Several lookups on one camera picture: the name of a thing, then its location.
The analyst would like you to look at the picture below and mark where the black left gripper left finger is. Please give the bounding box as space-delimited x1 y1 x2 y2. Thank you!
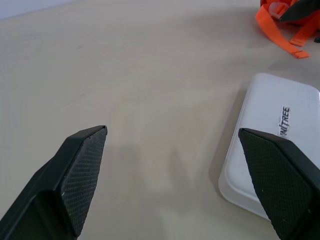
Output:
0 125 109 240

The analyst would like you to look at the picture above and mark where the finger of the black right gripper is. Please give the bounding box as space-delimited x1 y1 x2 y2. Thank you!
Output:
279 0 320 23

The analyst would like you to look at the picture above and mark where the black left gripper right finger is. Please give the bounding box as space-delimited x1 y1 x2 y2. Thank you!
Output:
238 127 320 240

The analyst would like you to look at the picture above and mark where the white Unitree case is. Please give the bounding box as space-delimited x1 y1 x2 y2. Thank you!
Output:
218 72 320 222

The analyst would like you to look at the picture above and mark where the orange strap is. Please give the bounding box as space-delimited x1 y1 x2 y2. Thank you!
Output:
255 0 320 60

